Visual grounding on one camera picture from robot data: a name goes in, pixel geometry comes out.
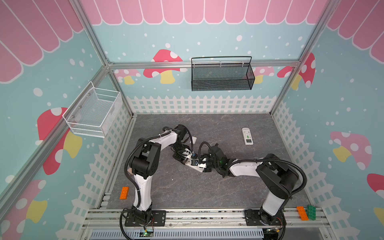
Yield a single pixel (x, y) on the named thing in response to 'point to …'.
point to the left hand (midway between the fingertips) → (184, 158)
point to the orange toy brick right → (302, 213)
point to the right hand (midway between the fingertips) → (196, 158)
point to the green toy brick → (311, 212)
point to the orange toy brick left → (124, 193)
